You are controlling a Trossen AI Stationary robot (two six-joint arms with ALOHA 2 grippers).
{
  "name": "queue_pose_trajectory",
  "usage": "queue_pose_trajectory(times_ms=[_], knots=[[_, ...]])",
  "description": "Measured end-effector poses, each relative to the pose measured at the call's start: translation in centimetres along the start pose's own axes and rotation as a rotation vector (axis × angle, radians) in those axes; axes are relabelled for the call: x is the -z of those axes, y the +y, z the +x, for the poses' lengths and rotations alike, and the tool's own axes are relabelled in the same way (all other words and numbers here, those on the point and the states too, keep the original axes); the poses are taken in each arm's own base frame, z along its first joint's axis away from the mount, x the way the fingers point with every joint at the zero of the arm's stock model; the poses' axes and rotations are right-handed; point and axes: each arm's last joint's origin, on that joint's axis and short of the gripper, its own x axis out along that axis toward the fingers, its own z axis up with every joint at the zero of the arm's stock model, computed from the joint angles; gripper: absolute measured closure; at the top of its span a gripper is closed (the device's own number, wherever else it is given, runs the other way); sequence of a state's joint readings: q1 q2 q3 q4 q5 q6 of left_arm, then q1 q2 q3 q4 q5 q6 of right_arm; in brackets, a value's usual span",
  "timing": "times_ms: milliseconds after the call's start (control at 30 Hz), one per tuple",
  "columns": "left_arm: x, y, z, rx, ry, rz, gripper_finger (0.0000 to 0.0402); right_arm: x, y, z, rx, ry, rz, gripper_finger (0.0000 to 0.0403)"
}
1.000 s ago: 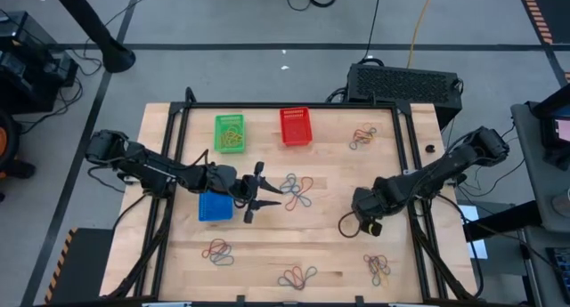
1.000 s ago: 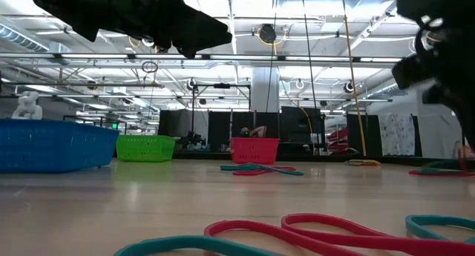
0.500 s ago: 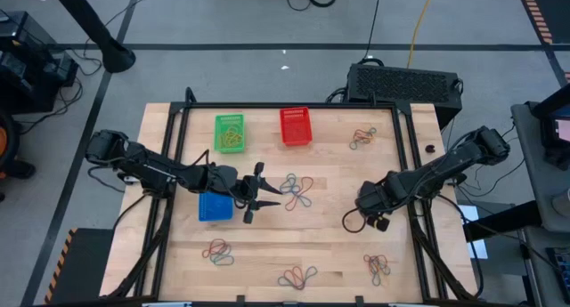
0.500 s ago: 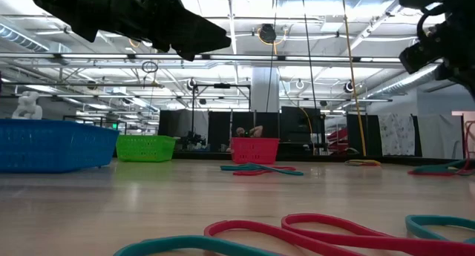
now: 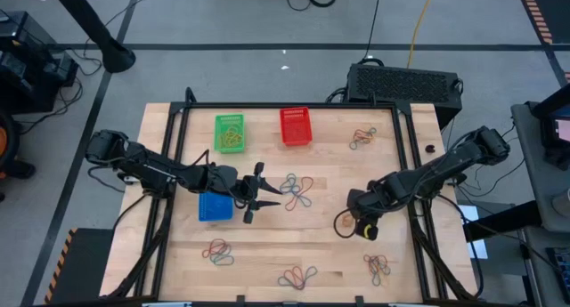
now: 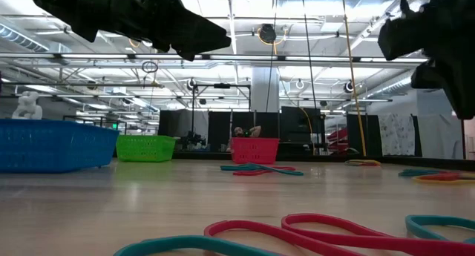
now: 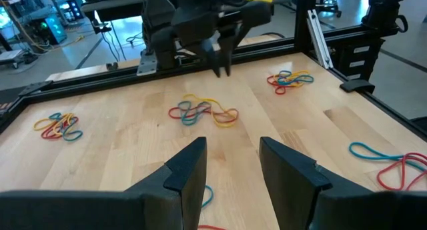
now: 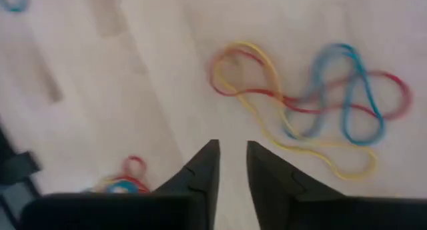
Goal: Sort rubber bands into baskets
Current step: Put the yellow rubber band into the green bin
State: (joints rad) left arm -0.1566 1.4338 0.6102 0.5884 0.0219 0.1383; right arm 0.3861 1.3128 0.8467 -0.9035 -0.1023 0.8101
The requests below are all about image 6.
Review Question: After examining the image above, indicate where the white patterned hanging cloth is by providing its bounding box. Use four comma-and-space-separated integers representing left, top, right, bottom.
378, 113, 416, 157

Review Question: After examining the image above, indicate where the white robot figure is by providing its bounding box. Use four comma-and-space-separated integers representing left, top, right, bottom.
10, 91, 44, 120

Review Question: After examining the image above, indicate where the yellow power cable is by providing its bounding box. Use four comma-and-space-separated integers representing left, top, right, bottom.
340, 0, 367, 157

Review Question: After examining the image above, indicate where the black power cable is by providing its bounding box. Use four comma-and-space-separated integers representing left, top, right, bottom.
299, 0, 317, 109

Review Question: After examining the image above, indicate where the black gantry frame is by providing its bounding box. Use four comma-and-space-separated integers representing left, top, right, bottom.
190, 82, 252, 138

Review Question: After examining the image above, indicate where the pale grey hanging sheet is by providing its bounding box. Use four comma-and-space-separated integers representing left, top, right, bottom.
415, 113, 463, 160

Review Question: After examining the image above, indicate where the black ceiling cable reel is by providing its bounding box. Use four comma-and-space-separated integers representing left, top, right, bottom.
258, 23, 278, 45

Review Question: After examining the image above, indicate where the small black background robot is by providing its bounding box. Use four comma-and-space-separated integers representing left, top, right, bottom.
177, 131, 206, 151

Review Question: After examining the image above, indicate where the white building column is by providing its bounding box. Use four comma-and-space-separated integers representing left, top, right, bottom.
250, 65, 281, 114

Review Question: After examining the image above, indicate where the red background structure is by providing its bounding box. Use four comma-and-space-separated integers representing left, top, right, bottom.
327, 128, 350, 153

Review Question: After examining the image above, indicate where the green plastic basket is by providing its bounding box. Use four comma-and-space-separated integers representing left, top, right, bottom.
115, 134, 177, 163

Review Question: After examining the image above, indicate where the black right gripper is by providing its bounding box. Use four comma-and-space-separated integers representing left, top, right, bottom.
378, 0, 475, 119

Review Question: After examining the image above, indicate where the blue plastic basket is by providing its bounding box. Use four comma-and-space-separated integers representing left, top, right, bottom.
0, 118, 120, 174

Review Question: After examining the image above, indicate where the silver ventilation duct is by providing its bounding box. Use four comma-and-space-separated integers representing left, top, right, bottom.
367, 68, 419, 99
0, 24, 51, 53

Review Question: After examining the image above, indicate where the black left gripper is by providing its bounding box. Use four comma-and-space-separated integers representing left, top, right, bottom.
27, 0, 232, 62

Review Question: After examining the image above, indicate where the long ceiling light bar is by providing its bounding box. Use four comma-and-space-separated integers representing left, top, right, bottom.
0, 52, 430, 63

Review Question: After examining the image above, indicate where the red plastic basket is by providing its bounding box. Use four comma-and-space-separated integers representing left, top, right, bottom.
230, 137, 281, 165

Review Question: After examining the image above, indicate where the black aluminium rig frame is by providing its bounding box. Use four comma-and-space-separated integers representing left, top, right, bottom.
172, 151, 475, 171

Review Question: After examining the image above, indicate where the person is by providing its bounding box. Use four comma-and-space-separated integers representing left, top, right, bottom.
232, 125, 263, 140

